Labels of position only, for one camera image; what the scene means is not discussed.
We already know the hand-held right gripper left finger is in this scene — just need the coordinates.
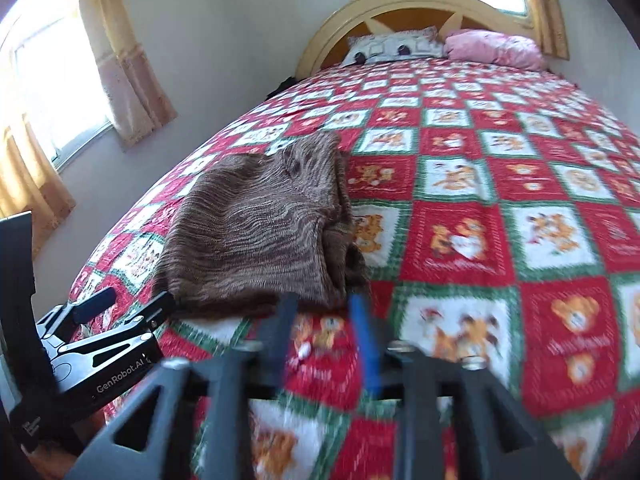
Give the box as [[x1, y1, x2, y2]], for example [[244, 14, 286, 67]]
[[65, 292, 301, 480]]

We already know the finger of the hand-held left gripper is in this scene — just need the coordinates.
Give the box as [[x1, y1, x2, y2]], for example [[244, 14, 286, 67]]
[[120, 291, 177, 333], [67, 286, 119, 327]]

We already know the red green printed blanket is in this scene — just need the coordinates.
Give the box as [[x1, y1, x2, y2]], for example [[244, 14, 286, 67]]
[[70, 55, 640, 480]]

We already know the pink pillow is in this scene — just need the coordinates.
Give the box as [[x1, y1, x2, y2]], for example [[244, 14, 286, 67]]
[[444, 29, 549, 72]]

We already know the white black patterned pillow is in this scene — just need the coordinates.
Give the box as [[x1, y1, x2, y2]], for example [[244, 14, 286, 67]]
[[342, 26, 446, 66]]

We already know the brown knit sweater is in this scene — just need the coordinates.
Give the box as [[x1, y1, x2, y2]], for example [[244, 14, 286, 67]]
[[152, 132, 372, 319]]

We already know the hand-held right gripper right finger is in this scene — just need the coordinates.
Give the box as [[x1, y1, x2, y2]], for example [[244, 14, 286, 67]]
[[347, 294, 581, 480]]

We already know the dark cloth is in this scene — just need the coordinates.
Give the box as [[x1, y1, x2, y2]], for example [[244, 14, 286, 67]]
[[265, 76, 297, 102]]

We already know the cream wooden headboard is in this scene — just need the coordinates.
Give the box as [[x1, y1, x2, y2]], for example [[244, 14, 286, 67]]
[[295, 0, 546, 78]]

